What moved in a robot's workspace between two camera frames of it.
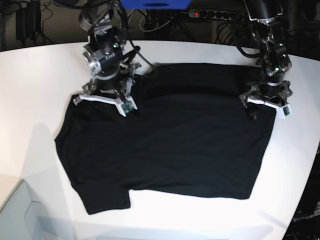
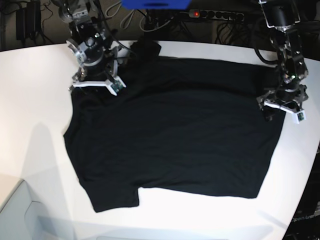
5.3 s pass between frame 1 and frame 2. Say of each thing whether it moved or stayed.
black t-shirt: moved
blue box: stayed
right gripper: moved
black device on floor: stayed
